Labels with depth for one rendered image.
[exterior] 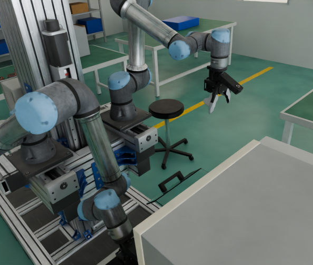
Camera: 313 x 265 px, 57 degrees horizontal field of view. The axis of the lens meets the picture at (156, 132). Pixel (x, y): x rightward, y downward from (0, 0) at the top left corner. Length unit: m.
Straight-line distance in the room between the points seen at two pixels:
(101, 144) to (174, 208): 0.46
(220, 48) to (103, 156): 0.64
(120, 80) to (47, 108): 0.70
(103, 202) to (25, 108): 0.36
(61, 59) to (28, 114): 0.56
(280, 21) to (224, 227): 5.24
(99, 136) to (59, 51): 0.53
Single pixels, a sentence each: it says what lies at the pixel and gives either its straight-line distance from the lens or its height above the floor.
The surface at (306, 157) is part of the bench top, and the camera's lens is 1.85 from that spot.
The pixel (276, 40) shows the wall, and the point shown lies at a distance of 5.78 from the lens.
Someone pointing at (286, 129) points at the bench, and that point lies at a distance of 2.37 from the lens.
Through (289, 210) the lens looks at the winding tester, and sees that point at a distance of 0.66.
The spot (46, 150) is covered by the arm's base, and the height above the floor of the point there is 1.08.
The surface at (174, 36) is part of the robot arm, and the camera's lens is 1.21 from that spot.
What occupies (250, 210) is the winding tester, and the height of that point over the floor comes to 1.32.
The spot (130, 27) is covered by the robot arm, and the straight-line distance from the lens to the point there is 1.51.
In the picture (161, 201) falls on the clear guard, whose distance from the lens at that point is 1.00.
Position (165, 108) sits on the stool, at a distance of 2.70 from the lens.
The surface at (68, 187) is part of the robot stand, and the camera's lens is 1.33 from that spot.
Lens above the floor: 1.77
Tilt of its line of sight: 31 degrees down
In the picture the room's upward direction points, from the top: 4 degrees counter-clockwise
